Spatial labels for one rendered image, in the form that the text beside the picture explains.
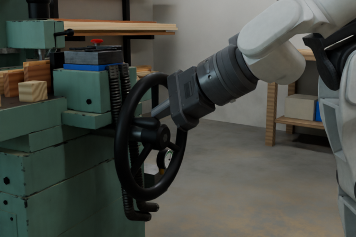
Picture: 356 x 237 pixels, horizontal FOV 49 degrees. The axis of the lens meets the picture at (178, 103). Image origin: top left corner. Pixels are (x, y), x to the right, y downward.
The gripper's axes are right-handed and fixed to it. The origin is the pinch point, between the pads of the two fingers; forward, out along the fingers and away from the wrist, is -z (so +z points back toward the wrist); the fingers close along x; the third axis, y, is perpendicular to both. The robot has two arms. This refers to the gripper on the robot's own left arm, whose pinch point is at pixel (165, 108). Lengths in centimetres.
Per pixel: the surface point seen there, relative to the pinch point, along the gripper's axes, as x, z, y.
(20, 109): 3.1, -21.8, 17.6
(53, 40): 28.6, -25.6, 9.5
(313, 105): 135, -42, -264
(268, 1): 258, -46, -246
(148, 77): 9.3, -3.5, 0.5
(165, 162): 8.7, -28.5, -33.3
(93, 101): 7.0, -15.3, 5.2
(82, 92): 9.6, -16.9, 6.9
